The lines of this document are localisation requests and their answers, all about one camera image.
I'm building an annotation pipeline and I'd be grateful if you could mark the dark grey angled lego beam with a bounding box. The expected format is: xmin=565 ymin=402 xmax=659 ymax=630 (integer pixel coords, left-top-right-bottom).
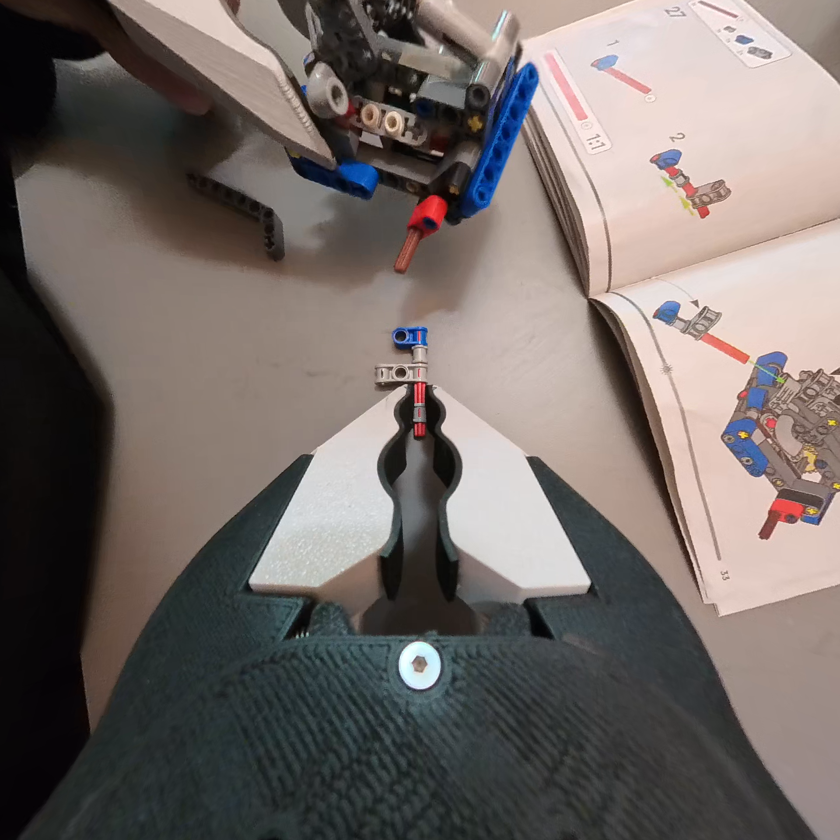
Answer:
xmin=185 ymin=171 xmax=287 ymax=262

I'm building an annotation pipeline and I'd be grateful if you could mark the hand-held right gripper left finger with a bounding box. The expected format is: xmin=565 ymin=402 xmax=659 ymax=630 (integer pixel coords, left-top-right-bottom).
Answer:
xmin=248 ymin=384 xmax=421 ymax=601

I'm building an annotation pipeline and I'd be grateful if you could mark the small red axle lego assembly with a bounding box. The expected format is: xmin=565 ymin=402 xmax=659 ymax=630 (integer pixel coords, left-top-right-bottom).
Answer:
xmin=374 ymin=326 xmax=431 ymax=438

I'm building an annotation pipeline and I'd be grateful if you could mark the blue grey lego vehicle model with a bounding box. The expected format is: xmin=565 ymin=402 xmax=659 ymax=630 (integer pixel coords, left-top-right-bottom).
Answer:
xmin=285 ymin=0 xmax=540 ymax=274

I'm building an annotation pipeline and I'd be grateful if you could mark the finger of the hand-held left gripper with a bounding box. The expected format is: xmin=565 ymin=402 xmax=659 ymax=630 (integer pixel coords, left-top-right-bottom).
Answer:
xmin=410 ymin=0 xmax=524 ymax=76
xmin=108 ymin=0 xmax=340 ymax=169

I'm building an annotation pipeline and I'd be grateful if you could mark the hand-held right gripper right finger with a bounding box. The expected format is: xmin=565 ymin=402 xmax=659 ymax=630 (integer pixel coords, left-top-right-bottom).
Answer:
xmin=423 ymin=384 xmax=593 ymax=601

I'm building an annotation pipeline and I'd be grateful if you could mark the person's dark clothing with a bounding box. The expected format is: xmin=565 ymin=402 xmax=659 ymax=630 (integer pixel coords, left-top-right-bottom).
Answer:
xmin=0 ymin=0 xmax=116 ymax=840

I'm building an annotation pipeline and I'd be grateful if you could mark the lego instruction booklet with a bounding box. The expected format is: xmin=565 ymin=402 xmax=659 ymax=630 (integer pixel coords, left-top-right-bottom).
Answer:
xmin=518 ymin=0 xmax=840 ymax=618

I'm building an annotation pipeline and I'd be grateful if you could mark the person's left hand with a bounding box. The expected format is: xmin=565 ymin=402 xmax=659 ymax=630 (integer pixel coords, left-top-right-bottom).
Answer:
xmin=98 ymin=13 xmax=214 ymax=118

